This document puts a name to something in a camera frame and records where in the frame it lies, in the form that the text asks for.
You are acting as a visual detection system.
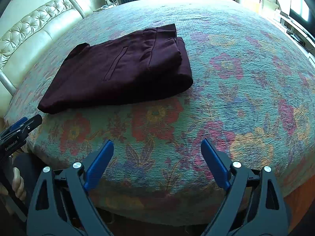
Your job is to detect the person's left hand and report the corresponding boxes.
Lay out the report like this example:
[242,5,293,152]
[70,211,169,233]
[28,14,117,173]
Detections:
[1,167,27,215]

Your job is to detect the floral bedspread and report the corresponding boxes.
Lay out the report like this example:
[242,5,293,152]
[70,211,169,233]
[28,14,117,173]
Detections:
[3,0,315,227]

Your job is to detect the black flat television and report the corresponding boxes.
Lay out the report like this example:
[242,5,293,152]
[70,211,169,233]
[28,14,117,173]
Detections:
[289,0,314,32]

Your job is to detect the cream tufted leather headboard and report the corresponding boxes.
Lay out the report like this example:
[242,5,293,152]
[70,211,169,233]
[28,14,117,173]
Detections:
[1,0,93,117]

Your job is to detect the white tv cabinet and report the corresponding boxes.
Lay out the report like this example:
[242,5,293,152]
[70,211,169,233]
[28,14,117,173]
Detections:
[269,10,314,66]

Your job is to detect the maroon pants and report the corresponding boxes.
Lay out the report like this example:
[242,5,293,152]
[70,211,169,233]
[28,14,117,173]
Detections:
[38,24,193,114]

